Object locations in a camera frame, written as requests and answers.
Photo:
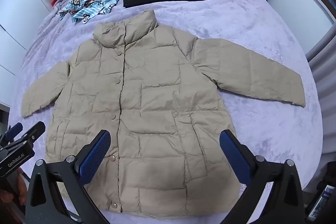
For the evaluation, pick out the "person's left hand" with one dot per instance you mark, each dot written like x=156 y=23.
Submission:
x=22 y=184

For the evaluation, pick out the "lavender embossed blanket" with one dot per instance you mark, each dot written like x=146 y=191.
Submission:
x=236 y=29

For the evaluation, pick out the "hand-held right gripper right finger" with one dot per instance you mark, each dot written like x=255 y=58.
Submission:
x=235 y=155

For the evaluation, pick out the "dark object with white label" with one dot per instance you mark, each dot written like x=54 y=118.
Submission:
x=321 y=200

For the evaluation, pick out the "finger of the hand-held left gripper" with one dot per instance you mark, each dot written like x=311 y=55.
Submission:
x=14 y=129
x=32 y=133

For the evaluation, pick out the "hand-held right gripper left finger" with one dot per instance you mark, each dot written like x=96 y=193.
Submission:
x=94 y=155

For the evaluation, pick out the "white wardrobe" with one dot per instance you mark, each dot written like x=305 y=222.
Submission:
x=15 y=16

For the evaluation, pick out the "grey curtain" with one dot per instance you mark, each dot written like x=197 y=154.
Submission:
x=325 y=87

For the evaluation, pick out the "beige puffer jacket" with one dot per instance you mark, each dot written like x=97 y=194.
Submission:
x=157 y=95

